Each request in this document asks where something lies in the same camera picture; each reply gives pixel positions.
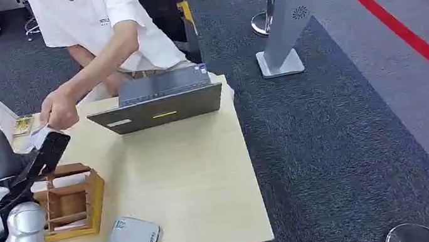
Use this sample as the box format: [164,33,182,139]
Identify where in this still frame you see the chrome stanchion base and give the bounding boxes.
[382,220,429,242]

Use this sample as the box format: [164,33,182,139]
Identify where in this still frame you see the small card stack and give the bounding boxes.
[9,113,38,139]

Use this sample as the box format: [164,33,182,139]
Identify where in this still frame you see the white card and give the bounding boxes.
[14,122,65,155]

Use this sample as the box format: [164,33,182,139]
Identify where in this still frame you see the grey laptop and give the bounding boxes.
[82,61,228,140]

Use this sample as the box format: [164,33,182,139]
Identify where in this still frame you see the person's right hand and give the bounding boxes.
[36,86,82,134]

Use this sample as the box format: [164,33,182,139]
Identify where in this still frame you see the grey kiosk stand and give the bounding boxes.
[248,0,322,80]

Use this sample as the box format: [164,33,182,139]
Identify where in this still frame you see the chrome stanchion post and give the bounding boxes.
[247,0,288,39]

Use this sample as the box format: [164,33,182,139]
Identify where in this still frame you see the wooden card box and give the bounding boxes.
[29,159,112,242]

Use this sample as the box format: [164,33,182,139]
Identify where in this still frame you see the person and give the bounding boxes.
[23,0,238,134]

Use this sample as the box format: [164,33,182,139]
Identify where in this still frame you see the grey card reader pad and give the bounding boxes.
[102,211,164,242]

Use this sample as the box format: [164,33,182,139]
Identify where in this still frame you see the white cards in box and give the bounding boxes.
[31,171,97,234]

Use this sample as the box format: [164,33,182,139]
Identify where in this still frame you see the black cabinet with yellow edge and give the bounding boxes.
[132,0,204,72]

